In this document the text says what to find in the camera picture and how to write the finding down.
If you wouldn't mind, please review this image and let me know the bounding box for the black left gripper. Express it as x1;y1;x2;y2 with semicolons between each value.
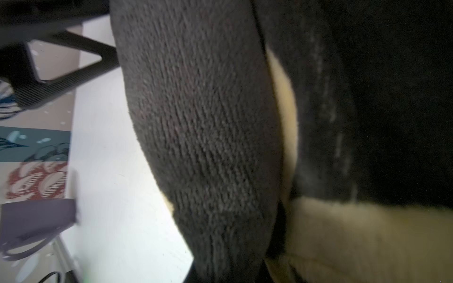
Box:
1;1;119;109

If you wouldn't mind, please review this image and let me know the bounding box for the black pillowcase with cream flowers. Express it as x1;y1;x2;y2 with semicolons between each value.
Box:
110;1;453;283

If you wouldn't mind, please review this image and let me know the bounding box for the purple mug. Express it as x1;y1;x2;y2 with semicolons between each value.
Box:
1;198;77;261

